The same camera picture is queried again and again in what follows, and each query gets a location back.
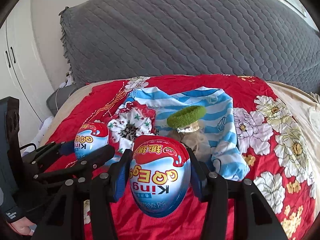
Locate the white red floral scrunchie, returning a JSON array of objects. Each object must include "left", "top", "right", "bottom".
[{"left": 107, "top": 101, "right": 156, "bottom": 154}]

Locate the large blue red toy egg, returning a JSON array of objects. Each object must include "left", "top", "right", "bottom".
[{"left": 129, "top": 135, "right": 191, "bottom": 218}]

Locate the beige sheer stocking bundle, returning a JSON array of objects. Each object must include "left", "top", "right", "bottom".
[{"left": 167, "top": 120, "right": 211, "bottom": 162}]

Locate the green fuzzy hair ring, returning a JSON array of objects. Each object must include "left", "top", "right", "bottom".
[{"left": 166, "top": 105, "right": 207, "bottom": 130}]

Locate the leopard print scrunchie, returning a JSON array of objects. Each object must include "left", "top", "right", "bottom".
[{"left": 121, "top": 122, "right": 138, "bottom": 141}]

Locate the person's left hand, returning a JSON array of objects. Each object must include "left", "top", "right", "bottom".
[{"left": 8, "top": 217, "right": 35, "bottom": 236}]

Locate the grey pillow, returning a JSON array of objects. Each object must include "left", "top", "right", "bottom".
[{"left": 46, "top": 84, "right": 78, "bottom": 116}]

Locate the blue white striped cloth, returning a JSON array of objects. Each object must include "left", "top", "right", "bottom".
[{"left": 107, "top": 87, "right": 249, "bottom": 181}]

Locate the red floral bedspread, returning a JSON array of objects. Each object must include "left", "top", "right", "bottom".
[{"left": 44, "top": 74, "right": 318, "bottom": 239}]

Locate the white wardrobe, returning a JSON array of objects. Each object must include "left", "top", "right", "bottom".
[{"left": 1, "top": 0, "right": 54, "bottom": 145}]

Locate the grey quilted headboard cover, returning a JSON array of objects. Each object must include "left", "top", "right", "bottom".
[{"left": 60, "top": 0, "right": 319, "bottom": 93}]

